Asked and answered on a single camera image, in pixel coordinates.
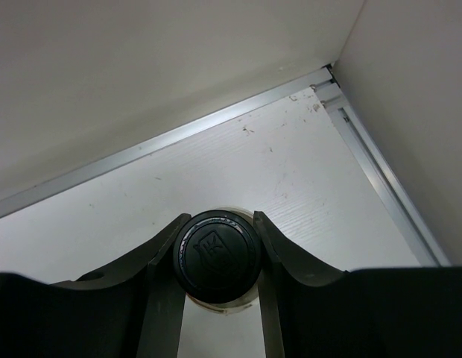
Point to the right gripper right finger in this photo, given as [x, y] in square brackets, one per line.
[311, 309]

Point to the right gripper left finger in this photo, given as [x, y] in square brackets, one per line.
[131, 307]

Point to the tall black-capped sauce bottle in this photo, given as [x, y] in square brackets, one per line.
[217, 258]

